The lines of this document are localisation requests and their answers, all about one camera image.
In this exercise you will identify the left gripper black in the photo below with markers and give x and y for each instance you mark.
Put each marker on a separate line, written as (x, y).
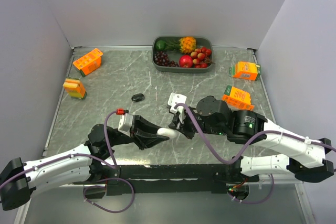
(144, 133)

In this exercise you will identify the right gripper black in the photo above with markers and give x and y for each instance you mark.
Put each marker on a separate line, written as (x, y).
(177, 124)

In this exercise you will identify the black charging case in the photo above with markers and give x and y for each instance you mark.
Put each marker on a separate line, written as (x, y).
(138, 97)

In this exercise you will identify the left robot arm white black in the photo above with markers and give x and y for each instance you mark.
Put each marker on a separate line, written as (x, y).
(83, 163)

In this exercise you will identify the orange flat box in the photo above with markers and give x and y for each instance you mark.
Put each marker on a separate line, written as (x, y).
(238, 98)

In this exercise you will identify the red apple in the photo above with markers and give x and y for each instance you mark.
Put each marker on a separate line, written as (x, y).
(185, 61)

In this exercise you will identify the red lychee bunch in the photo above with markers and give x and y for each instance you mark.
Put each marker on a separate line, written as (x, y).
(202, 57)

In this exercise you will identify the dark grape bunch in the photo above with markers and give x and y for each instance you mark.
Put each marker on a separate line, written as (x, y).
(161, 59)

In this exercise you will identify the orange yellow carton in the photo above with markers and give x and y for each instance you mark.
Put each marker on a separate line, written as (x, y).
(75, 88)

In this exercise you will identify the orange green box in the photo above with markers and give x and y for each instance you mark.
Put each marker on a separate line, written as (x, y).
(246, 71)

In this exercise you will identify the orange juice carton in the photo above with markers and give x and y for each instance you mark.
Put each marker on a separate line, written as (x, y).
(89, 62)

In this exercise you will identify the orange pineapple toy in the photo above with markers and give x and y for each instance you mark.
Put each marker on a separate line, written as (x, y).
(185, 45)

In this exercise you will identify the green lime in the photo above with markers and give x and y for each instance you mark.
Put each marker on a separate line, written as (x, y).
(160, 45)

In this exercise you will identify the grey fruit tray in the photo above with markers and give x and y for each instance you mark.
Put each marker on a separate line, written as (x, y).
(175, 55)

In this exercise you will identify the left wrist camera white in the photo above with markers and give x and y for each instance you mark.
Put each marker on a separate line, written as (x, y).
(125, 121)

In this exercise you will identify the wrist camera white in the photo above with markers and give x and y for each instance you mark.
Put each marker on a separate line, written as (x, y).
(125, 121)
(173, 106)

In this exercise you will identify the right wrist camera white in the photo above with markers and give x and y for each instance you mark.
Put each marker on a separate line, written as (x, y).
(173, 106)

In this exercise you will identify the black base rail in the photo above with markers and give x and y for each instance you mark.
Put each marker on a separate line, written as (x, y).
(176, 178)

